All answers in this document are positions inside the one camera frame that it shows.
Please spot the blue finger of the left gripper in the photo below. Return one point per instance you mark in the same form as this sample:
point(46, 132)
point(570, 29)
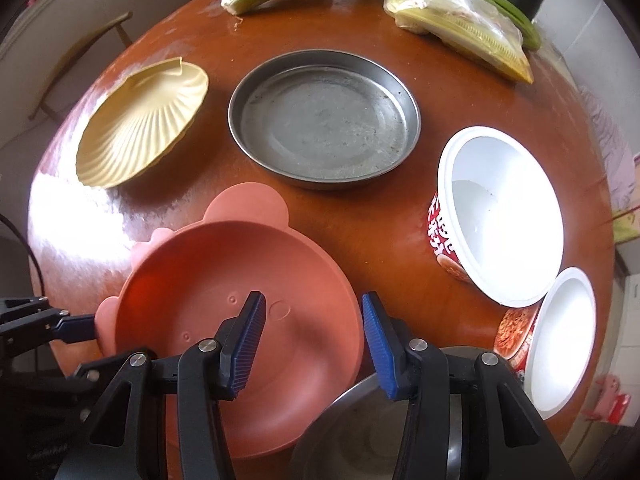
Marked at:
point(72, 329)

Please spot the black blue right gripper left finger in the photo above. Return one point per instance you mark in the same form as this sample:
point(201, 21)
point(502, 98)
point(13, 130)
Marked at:
point(124, 436)

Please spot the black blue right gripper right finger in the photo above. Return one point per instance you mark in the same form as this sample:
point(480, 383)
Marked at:
point(521, 445)

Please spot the pink bear-shaped plate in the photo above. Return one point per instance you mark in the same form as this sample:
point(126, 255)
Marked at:
point(184, 283)

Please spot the steel bowl near gripper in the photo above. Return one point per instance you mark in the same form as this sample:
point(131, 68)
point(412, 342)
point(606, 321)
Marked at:
point(359, 435)

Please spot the small red white bowl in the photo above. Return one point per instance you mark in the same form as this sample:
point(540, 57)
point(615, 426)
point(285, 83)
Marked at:
point(549, 344)

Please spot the large red white bowl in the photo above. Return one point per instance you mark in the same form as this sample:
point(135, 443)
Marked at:
point(494, 220)

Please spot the yellow shell-shaped plate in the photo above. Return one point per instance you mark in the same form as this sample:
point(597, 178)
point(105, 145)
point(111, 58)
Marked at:
point(139, 122)

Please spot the curved wooden chair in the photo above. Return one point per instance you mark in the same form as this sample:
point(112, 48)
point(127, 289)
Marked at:
point(69, 59)

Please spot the round metal pan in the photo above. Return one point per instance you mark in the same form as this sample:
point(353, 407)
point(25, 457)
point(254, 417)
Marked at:
point(324, 119)

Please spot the plastic bag of yellow noodles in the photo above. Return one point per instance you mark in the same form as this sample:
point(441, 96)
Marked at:
point(474, 28)

